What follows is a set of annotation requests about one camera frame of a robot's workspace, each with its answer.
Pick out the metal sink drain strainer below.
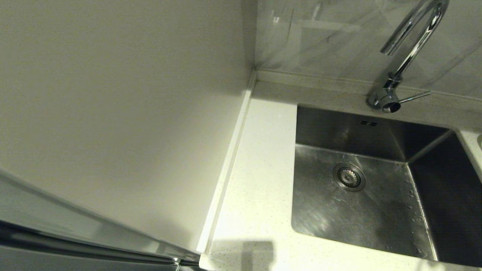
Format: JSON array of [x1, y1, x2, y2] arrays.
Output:
[[333, 163, 366, 192]]

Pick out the stainless steel sink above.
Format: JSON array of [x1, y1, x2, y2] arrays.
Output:
[[291, 105, 482, 267]]

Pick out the chrome gooseneck faucet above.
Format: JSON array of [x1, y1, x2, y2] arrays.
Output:
[[366, 0, 450, 113]]

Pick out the stainless steel refrigerator door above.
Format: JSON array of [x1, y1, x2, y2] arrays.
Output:
[[0, 167, 202, 271]]

